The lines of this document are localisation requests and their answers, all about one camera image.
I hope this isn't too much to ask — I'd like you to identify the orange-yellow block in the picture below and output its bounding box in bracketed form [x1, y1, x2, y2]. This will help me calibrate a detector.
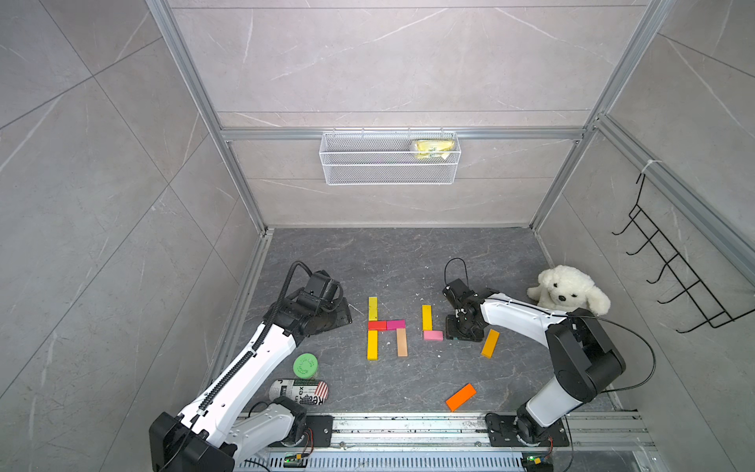
[481, 330, 499, 359]

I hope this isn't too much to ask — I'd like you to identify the pink block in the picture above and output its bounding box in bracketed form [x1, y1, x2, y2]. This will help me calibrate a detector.
[423, 330, 444, 341]

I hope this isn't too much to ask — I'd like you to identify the yellow block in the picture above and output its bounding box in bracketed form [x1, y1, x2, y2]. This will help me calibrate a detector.
[367, 330, 379, 361]
[368, 297, 379, 322]
[422, 305, 433, 332]

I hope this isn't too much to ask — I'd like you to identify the orange block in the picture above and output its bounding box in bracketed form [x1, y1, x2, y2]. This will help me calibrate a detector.
[446, 383, 477, 412]

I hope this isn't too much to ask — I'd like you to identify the tan wooden block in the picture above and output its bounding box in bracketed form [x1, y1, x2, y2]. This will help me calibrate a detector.
[396, 328, 408, 357]

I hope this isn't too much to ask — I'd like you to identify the magenta block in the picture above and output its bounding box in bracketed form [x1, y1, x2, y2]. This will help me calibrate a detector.
[387, 320, 406, 330]

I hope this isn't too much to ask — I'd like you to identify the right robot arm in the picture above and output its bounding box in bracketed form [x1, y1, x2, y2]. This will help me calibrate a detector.
[442, 277, 626, 446]

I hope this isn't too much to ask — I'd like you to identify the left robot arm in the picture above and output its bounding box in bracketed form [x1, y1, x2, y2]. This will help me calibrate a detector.
[149, 261, 352, 471]

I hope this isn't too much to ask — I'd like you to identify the green lid jar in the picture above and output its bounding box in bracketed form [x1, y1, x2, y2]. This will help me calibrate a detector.
[293, 353, 320, 380]

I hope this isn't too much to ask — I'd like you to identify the printed can lying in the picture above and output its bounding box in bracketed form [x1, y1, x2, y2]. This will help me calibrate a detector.
[269, 379, 330, 406]

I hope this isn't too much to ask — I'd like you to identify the white plush dog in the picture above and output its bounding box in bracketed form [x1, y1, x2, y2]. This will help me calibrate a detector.
[527, 265, 611, 316]

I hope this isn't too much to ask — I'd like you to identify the yellow item in basket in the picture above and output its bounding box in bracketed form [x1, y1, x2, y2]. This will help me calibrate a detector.
[410, 140, 456, 160]

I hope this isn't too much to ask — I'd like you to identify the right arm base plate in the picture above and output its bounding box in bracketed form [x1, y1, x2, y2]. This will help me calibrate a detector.
[484, 412, 570, 448]

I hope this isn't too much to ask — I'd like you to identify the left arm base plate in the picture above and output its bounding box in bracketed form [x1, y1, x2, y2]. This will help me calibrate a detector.
[296, 415, 334, 450]

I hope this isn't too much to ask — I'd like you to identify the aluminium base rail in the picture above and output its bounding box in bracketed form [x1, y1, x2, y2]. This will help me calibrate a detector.
[232, 411, 666, 471]

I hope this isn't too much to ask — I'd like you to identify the white wire basket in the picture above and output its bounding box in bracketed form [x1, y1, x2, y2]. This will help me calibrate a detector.
[319, 131, 461, 186]

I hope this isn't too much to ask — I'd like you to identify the black wall hook rack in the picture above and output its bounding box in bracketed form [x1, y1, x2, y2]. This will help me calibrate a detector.
[611, 173, 754, 334]

